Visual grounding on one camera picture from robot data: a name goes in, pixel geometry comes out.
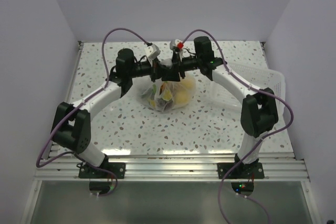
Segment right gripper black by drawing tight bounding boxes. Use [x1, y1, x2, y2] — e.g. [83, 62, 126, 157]
[161, 51, 202, 82]

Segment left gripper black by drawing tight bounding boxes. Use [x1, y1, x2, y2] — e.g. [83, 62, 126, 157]
[128, 57, 170, 83]

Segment clear printed plastic bag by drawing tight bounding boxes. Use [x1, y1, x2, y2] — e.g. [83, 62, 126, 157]
[133, 74, 196, 112]

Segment yellow fake pear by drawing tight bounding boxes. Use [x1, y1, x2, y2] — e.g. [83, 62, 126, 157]
[174, 90, 193, 106]

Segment red fake grapes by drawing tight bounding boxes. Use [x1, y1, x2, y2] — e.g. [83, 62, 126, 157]
[163, 100, 174, 111]

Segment yellow fake mango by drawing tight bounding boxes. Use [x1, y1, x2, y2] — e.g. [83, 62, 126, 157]
[181, 77, 196, 90]

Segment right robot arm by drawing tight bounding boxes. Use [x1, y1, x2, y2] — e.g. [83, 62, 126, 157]
[155, 36, 279, 178]

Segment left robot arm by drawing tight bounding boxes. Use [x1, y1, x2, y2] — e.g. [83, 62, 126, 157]
[50, 44, 160, 178]

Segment white plastic basket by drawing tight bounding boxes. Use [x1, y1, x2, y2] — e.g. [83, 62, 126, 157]
[209, 62, 286, 110]

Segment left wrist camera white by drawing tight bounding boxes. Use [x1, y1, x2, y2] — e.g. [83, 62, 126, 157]
[144, 44, 161, 62]

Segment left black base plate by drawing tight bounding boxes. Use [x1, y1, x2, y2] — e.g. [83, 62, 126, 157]
[76, 160, 126, 179]

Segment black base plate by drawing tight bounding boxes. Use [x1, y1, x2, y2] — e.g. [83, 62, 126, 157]
[76, 160, 126, 179]
[217, 154, 265, 179]

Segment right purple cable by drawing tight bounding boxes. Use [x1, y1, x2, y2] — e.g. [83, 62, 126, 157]
[183, 29, 294, 224]

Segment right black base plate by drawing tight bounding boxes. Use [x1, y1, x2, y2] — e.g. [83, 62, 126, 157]
[217, 154, 265, 179]

